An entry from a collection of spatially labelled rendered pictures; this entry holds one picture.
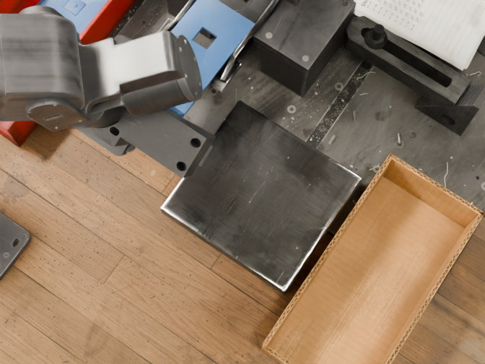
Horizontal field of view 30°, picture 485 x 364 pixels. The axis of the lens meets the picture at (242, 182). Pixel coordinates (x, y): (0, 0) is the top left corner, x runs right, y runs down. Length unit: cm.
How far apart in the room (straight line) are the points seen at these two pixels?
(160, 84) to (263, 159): 31
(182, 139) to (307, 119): 30
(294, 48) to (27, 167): 34
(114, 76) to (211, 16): 30
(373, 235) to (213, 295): 19
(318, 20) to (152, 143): 30
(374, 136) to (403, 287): 18
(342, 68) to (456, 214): 23
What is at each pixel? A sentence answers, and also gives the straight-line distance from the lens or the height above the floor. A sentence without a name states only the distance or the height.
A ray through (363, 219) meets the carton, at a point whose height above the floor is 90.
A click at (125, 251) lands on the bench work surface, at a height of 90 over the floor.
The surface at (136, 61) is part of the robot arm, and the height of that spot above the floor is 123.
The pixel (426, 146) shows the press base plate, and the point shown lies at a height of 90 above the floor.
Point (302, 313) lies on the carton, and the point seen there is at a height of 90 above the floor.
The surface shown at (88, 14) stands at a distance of 114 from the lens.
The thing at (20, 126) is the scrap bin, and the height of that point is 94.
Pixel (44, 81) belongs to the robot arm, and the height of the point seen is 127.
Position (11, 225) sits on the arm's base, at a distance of 106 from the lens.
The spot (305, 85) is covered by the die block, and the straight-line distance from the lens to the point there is 105.
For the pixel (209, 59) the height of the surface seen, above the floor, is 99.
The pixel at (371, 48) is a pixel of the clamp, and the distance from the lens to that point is 104.
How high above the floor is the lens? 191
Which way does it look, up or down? 73 degrees down
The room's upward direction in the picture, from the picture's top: 1 degrees clockwise
